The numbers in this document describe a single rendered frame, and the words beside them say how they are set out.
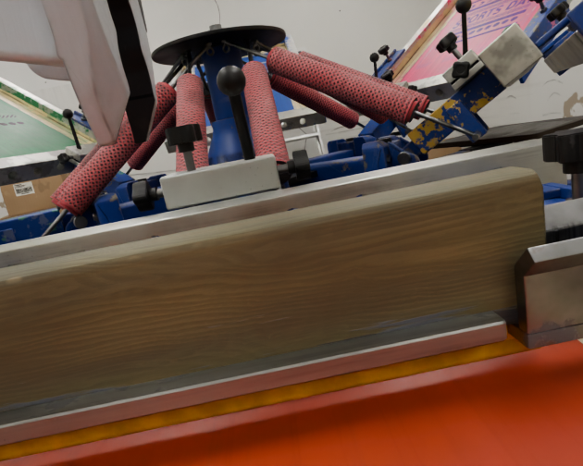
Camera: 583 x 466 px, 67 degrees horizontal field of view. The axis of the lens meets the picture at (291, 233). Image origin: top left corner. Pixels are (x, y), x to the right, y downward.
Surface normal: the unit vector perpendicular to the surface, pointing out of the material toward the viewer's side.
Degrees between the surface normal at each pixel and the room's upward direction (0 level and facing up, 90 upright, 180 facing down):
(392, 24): 90
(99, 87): 109
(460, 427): 0
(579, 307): 90
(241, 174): 90
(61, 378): 90
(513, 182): 64
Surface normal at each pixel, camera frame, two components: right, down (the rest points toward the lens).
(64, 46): 0.11, 0.40
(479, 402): -0.19, -0.96
